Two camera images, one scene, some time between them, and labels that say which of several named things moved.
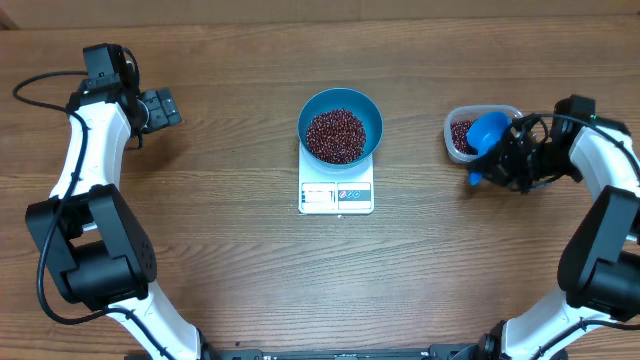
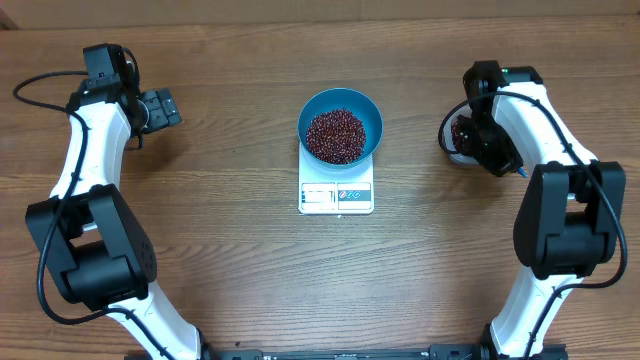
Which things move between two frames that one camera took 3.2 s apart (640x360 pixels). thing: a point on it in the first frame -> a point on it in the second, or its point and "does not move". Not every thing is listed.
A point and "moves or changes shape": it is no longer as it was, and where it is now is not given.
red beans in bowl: [336, 136] does not move
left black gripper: [162, 114] does not move
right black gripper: [499, 167] -> [499, 166]
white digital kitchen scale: [331, 191] does not move
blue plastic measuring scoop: [482, 130] moves or changes shape
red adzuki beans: [459, 129] does not move
